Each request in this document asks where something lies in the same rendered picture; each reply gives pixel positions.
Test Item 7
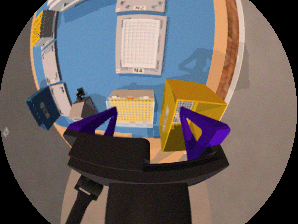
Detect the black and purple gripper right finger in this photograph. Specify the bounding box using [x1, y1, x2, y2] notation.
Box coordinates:
[179, 106, 231, 160]

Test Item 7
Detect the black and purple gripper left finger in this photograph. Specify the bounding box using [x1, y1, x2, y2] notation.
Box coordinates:
[67, 106, 118, 136]

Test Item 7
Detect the blue bench mat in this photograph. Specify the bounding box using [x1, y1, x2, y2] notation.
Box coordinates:
[32, 0, 215, 138]

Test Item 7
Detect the dark blue open-top bin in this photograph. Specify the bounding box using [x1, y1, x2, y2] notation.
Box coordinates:
[26, 86, 60, 131]

